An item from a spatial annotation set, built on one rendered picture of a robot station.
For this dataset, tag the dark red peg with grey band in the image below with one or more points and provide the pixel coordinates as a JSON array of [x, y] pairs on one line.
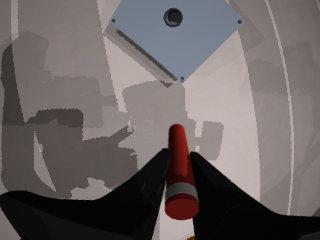
[[180, 199]]

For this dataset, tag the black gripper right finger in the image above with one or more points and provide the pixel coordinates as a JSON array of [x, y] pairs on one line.
[[227, 213]]

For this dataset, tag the dark grey square panel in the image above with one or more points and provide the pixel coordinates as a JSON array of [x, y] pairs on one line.
[[181, 34]]

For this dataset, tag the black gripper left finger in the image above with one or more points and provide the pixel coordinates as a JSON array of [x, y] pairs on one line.
[[129, 212]]

